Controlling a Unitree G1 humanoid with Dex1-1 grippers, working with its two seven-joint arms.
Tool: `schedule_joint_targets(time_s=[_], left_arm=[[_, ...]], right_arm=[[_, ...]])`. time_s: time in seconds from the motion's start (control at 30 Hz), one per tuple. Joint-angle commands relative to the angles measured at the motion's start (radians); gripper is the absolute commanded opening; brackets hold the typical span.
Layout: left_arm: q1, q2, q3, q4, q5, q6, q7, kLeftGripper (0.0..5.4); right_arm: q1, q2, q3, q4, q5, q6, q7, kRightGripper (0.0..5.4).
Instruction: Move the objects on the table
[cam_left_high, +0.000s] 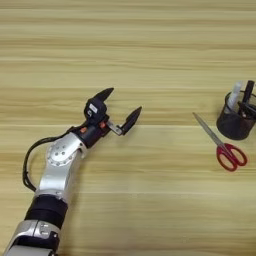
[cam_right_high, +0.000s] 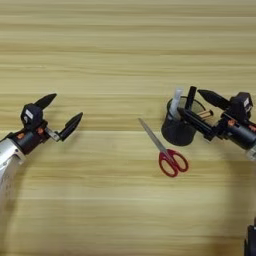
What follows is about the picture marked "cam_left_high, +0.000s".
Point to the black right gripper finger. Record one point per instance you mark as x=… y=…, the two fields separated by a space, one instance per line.
x=248 y=109

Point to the white marker with black cap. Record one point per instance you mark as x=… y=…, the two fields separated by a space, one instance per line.
x=235 y=95

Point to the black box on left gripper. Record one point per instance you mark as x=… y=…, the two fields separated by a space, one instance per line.
x=95 y=110

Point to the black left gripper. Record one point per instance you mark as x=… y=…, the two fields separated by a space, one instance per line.
x=90 y=134

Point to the black mesh pen holder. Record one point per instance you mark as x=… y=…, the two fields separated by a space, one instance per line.
x=233 y=126

